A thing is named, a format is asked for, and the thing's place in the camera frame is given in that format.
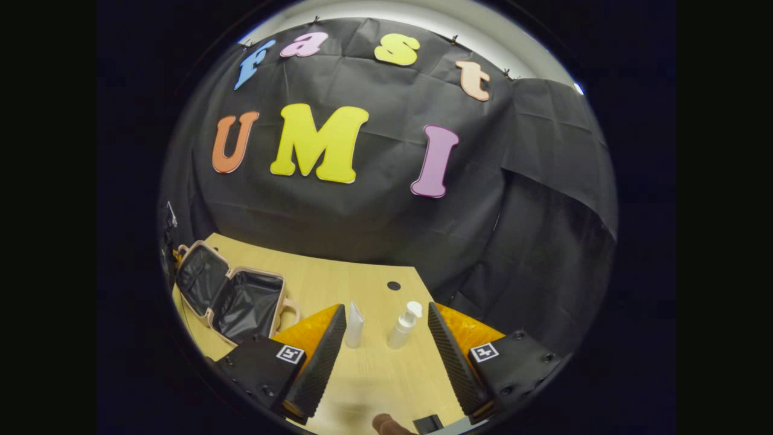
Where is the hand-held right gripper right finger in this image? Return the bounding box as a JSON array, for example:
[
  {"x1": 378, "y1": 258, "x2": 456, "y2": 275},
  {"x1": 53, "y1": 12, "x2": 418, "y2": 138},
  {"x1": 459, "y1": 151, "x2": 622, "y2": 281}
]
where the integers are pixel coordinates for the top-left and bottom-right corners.
[{"x1": 428, "y1": 301, "x2": 571, "y2": 425}]

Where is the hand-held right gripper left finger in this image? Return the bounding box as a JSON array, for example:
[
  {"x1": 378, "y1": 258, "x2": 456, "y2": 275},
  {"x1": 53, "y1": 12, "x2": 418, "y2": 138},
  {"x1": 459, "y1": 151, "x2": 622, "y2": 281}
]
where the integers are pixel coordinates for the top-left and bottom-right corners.
[{"x1": 216, "y1": 303, "x2": 348, "y2": 425}]

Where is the white skin care tube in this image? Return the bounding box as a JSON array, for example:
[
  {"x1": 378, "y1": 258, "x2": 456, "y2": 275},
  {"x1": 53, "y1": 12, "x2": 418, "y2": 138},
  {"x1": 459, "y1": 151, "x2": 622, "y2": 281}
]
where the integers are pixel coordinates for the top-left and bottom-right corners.
[{"x1": 345, "y1": 301, "x2": 365, "y2": 349}]

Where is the white pump bottle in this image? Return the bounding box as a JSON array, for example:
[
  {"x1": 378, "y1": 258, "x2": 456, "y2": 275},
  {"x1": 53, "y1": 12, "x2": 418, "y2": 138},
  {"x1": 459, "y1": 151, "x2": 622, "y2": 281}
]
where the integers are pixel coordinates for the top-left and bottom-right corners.
[{"x1": 387, "y1": 301, "x2": 423, "y2": 350}]

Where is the pink suitcase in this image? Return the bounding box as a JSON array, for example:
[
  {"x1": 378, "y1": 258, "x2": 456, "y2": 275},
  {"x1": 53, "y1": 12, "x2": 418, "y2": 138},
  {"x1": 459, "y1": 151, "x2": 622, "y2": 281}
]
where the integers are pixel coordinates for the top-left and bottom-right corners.
[{"x1": 175, "y1": 240, "x2": 301, "y2": 347}]

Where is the black backdrop cloth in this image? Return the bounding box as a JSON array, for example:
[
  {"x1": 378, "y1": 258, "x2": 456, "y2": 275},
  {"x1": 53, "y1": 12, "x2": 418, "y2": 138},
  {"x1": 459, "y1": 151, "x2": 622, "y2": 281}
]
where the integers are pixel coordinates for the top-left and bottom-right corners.
[{"x1": 158, "y1": 17, "x2": 619, "y2": 357}]

